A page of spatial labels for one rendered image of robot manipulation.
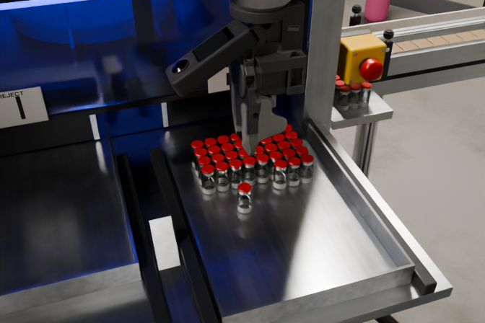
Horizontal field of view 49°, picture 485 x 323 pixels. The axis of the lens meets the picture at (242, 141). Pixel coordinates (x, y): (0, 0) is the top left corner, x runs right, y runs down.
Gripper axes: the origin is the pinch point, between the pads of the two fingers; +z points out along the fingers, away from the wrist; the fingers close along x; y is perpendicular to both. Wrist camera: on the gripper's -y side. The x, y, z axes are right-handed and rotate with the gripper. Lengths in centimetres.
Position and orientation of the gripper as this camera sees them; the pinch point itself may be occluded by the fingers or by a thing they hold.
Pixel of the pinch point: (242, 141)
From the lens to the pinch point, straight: 74.3
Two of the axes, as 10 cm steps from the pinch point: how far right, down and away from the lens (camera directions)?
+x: -2.8, -5.7, 7.7
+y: 9.6, -1.7, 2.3
